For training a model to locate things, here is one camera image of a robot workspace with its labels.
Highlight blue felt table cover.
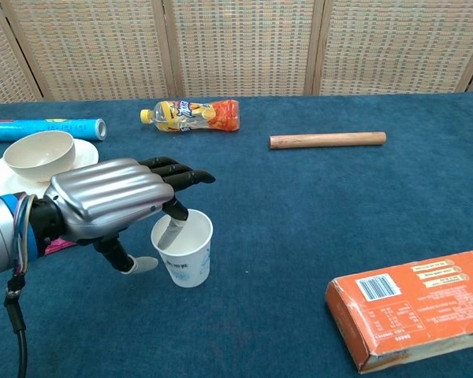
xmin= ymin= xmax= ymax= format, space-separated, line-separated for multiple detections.
xmin=0 ymin=91 xmax=473 ymax=378

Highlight woven bamboo folding screen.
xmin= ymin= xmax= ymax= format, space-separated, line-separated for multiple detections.
xmin=0 ymin=0 xmax=473 ymax=106

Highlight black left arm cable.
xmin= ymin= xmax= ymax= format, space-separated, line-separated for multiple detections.
xmin=3 ymin=271 xmax=28 ymax=378

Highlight orange cardboard box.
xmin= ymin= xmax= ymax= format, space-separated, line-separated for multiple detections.
xmin=325 ymin=247 xmax=473 ymax=375

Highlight wooden rolling pin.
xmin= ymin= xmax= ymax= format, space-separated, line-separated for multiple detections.
xmin=269 ymin=132 xmax=387 ymax=151

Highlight beige bowl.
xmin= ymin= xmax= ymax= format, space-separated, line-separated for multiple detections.
xmin=2 ymin=130 xmax=76 ymax=184

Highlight white round plate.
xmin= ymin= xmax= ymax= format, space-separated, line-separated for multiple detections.
xmin=0 ymin=137 xmax=101 ymax=202

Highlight blue cling wrap roll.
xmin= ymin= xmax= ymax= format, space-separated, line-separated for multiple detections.
xmin=0 ymin=117 xmax=107 ymax=143

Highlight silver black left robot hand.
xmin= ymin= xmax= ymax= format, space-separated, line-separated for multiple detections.
xmin=31 ymin=156 xmax=217 ymax=275

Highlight white paper cup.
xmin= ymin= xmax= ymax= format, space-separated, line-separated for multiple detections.
xmin=150 ymin=209 xmax=214 ymax=288

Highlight orange drink bottle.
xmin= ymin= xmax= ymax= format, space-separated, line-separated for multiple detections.
xmin=140 ymin=98 xmax=241 ymax=133

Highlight red drink pouch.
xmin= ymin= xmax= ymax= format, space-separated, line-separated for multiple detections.
xmin=39 ymin=235 xmax=80 ymax=258

